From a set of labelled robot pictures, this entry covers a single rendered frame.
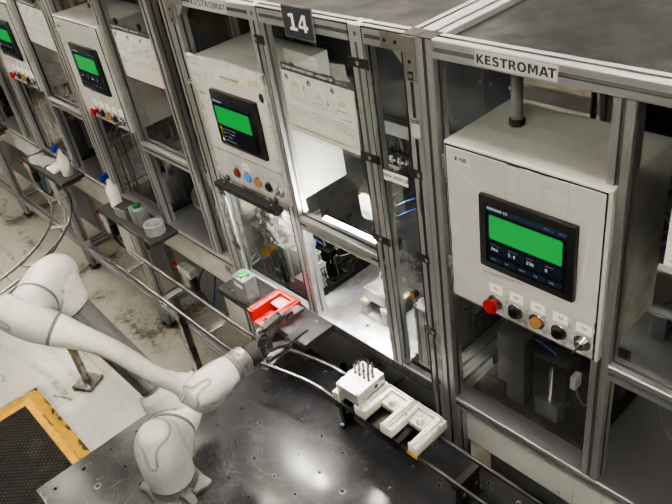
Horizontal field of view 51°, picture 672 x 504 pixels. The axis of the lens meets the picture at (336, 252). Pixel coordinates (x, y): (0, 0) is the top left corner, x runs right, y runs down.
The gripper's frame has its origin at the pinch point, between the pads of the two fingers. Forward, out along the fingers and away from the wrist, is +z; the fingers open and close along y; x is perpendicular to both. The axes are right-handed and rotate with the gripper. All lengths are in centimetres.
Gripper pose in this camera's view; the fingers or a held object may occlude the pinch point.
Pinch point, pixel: (297, 322)
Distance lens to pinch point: 224.2
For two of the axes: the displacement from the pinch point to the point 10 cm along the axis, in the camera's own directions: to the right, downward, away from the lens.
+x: -6.8, -3.4, 6.5
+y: -1.4, -8.1, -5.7
